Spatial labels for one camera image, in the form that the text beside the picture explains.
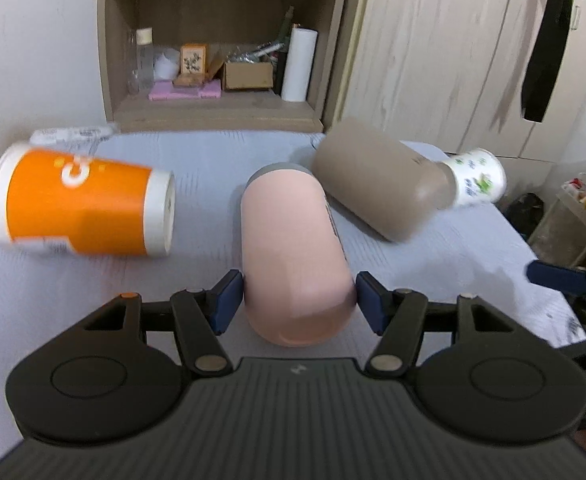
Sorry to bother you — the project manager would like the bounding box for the taupe tumbler cup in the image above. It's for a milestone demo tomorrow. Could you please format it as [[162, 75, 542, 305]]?
[[311, 118, 456, 242]]

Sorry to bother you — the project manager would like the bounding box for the small cardboard box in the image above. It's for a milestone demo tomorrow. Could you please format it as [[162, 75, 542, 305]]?
[[206, 53, 273, 91]]

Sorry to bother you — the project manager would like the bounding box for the wooden floral box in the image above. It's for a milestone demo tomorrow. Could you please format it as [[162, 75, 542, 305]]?
[[174, 44, 208, 88]]

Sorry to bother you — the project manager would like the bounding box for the light wood wardrobe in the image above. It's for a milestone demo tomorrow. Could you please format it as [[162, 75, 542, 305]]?
[[323, 0, 586, 172]]

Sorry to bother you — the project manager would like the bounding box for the clear bottle beige cap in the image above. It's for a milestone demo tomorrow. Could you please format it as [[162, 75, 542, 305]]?
[[127, 28, 154, 96]]

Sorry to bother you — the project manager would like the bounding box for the pink flat box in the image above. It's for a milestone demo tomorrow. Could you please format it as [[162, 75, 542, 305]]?
[[148, 79, 222, 102]]

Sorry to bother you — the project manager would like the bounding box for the orange white paper cup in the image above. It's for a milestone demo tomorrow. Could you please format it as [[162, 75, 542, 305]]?
[[0, 143, 176, 257]]

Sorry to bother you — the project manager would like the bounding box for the black ribbon bow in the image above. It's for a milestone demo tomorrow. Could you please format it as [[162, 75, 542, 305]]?
[[521, 0, 574, 122]]

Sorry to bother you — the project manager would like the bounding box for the grey patterned tablecloth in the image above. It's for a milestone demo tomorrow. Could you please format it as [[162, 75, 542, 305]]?
[[0, 131, 585, 457]]

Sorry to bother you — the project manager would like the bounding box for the white floral paper cup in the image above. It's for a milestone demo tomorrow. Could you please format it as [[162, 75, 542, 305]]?
[[444, 148, 508, 208]]

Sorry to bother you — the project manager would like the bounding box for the pink tumbler cup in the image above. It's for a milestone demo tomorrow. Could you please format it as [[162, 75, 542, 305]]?
[[241, 162, 356, 348]]

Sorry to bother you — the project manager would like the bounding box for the white paper towel roll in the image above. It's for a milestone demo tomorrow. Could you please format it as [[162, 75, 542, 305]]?
[[281, 27, 318, 103]]

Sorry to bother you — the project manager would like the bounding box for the white tissue pack stack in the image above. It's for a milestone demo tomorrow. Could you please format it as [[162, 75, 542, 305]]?
[[29, 124, 119, 146]]

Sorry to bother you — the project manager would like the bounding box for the white small cup on shelf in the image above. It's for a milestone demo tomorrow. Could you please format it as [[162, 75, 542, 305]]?
[[154, 48, 180, 81]]

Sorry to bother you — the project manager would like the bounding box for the wooden shelf unit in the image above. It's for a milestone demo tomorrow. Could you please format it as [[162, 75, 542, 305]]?
[[98, 0, 347, 133]]

